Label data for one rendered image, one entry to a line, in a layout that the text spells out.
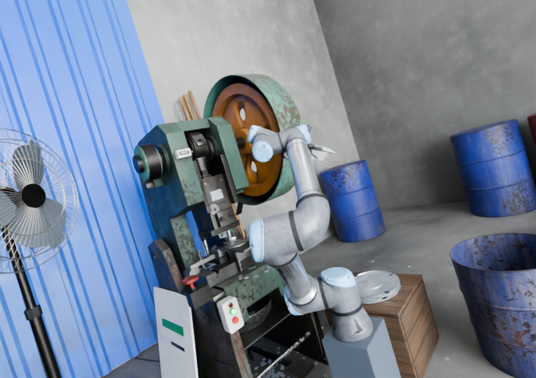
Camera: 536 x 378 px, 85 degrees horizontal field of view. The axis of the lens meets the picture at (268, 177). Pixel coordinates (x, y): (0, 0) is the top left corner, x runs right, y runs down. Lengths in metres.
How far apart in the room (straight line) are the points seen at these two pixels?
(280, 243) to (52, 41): 2.60
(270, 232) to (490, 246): 1.33
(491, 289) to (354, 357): 0.65
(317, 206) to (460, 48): 3.62
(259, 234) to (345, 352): 0.61
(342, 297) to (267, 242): 0.45
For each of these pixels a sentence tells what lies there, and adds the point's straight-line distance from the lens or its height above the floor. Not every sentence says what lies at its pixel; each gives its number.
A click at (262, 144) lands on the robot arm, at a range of 1.05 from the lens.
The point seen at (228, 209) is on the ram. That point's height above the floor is 0.97.
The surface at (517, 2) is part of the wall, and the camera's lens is 4.19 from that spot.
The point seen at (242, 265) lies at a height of 0.68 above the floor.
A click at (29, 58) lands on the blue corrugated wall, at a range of 2.95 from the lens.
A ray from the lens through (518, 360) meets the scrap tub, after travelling 1.72.
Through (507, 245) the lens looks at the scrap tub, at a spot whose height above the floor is 0.42.
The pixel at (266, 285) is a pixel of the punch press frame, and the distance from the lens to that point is 1.62.
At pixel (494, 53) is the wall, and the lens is 4.17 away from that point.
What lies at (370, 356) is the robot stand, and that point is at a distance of 1.21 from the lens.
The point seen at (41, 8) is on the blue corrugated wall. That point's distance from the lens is 3.16.
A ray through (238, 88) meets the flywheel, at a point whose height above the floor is 1.64.
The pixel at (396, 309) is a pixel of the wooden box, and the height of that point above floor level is 0.35.
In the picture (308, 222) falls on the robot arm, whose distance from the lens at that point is 0.79.
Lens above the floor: 1.13
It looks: 2 degrees down
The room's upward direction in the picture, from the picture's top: 17 degrees counter-clockwise
